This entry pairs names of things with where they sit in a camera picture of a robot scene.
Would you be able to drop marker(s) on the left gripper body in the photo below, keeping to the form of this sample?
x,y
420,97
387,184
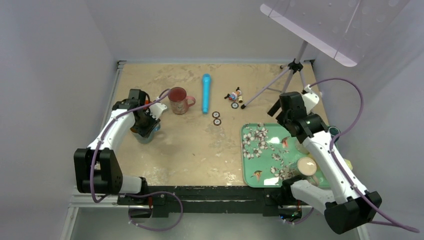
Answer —
x,y
147,121

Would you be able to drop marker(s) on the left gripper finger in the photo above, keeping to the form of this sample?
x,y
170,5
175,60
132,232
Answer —
x,y
144,131
156,128

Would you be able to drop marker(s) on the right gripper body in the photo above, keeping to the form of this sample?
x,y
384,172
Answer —
x,y
282,116

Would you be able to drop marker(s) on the blue mug yellow inside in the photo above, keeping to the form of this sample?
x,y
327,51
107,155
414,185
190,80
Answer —
x,y
146,140

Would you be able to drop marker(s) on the pink mug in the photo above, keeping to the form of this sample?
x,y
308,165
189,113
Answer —
x,y
180,101

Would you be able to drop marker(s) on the dark green mug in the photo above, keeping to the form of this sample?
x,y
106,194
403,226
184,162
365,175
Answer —
x,y
334,132

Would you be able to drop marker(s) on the cream floral mug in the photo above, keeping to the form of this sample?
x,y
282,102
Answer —
x,y
307,168

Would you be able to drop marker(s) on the orange mug black handle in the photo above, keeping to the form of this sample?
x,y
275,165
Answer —
x,y
134,129

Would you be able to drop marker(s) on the cream mug blue pattern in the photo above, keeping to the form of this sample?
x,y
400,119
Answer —
x,y
300,148

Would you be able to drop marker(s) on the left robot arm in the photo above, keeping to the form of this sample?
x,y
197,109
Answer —
x,y
97,170

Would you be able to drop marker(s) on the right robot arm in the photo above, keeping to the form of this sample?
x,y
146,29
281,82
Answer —
x,y
347,204

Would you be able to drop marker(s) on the round token near toy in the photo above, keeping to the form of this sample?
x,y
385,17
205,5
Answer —
x,y
235,105

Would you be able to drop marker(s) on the green floral tray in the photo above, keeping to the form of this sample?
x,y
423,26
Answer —
x,y
267,150

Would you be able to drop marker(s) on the small toy figure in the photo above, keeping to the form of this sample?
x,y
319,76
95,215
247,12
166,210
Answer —
x,y
235,96

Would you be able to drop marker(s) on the lower brown round token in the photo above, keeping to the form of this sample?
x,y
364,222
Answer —
x,y
217,122

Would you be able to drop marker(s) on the blue cylinder tube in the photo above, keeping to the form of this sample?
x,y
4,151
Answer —
x,y
206,85

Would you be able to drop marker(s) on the translucent acrylic panel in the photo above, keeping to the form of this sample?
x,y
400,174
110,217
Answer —
x,y
344,30

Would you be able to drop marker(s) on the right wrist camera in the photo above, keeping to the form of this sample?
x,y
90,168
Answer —
x,y
310,98

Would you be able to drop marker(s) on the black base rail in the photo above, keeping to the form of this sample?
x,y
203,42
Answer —
x,y
269,202

